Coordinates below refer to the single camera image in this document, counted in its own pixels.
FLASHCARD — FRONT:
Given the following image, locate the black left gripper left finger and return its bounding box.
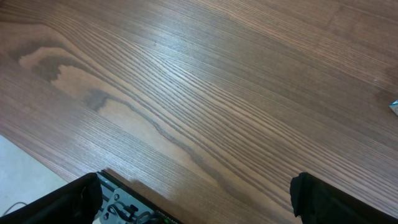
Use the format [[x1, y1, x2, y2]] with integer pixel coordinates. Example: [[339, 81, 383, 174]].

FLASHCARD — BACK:
[[1, 172, 103, 224]]

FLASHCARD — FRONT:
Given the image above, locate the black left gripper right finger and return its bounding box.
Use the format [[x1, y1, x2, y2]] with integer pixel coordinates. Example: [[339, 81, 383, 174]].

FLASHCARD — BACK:
[[290, 172, 397, 224]]

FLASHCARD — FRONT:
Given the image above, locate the blue sided plain wooden block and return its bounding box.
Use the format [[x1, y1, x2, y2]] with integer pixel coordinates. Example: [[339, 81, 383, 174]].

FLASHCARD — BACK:
[[389, 100, 398, 116]]

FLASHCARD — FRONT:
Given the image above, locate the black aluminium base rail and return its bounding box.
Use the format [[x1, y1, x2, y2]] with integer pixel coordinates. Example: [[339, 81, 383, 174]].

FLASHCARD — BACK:
[[94, 170, 182, 224]]

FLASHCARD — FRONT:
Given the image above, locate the thin grey floor cable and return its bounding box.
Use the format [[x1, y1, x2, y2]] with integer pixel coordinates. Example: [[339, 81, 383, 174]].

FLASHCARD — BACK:
[[1, 201, 28, 217]]

